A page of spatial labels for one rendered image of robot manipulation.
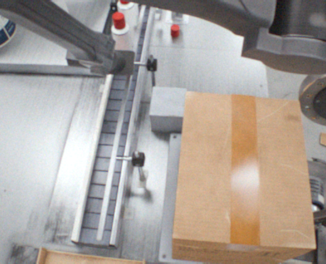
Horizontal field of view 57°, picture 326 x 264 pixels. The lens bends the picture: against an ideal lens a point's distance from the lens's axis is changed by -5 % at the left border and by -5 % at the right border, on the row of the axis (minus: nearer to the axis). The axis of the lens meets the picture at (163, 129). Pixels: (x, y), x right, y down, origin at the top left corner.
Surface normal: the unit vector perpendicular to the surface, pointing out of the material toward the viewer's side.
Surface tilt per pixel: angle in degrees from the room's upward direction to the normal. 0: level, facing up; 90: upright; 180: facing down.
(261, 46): 34
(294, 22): 40
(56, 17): 84
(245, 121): 0
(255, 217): 0
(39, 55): 0
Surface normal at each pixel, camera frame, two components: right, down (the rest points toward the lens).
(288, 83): -0.02, -0.50
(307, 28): -0.29, -0.04
